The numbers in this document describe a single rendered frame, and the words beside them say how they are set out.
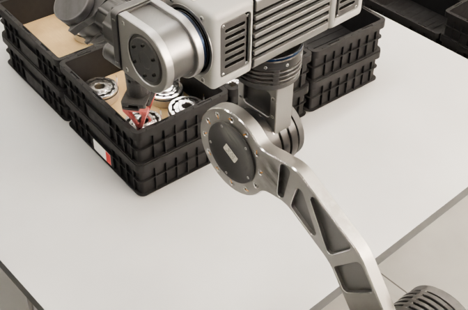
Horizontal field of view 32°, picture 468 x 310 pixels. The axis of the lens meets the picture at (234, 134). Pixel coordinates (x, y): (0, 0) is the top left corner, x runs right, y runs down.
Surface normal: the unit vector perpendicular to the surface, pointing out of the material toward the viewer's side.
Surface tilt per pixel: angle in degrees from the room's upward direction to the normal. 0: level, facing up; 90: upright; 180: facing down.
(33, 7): 90
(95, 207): 0
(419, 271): 0
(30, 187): 0
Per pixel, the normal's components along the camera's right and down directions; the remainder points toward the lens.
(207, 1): 0.01, -0.77
